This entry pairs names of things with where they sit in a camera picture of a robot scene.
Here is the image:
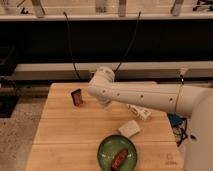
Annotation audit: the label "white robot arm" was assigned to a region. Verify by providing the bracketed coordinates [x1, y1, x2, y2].
[87, 66, 213, 171]

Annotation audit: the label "white plastic bottle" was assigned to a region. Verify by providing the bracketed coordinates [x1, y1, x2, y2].
[127, 104, 151, 121]

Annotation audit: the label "white sponge block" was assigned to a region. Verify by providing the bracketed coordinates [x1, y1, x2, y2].
[118, 120, 140, 138]

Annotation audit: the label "green plate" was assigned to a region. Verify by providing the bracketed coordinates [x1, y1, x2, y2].
[97, 135, 137, 171]

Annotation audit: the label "red-brown snack bar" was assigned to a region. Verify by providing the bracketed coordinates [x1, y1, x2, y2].
[111, 148, 128, 171]

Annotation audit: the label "black cable left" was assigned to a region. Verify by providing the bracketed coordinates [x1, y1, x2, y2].
[63, 11, 82, 81]

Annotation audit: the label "black cable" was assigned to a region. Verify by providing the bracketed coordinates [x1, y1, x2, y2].
[114, 10, 142, 74]
[63, 11, 82, 81]

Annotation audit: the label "black cable right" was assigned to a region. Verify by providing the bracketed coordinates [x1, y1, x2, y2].
[114, 10, 142, 74]

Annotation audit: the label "blue and black robot cables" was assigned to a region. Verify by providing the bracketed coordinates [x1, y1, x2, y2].
[167, 113, 189, 148]

